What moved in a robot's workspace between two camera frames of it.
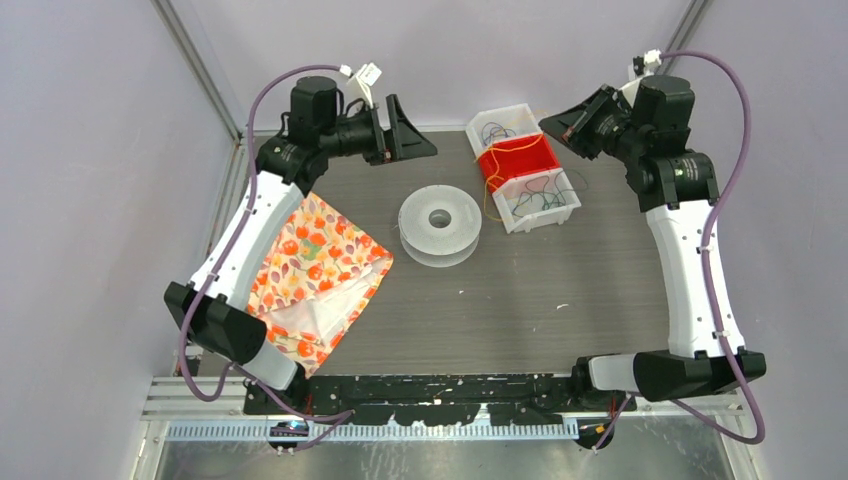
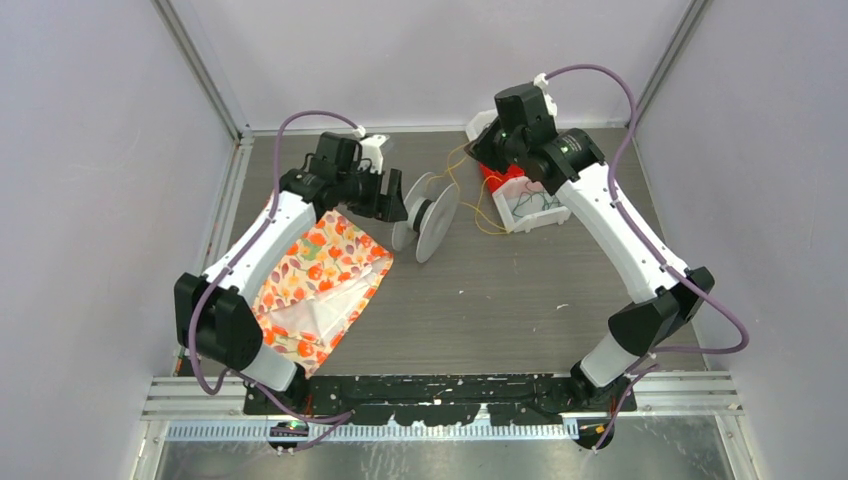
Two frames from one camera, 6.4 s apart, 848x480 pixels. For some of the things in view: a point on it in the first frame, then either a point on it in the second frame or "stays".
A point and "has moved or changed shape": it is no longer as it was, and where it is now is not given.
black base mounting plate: [431, 400] stays
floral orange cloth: [317, 268] stays
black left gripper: [401, 142] to [386, 207]
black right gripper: [573, 125] to [479, 150]
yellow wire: [496, 175] has moved or changed shape
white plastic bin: [532, 201] stays
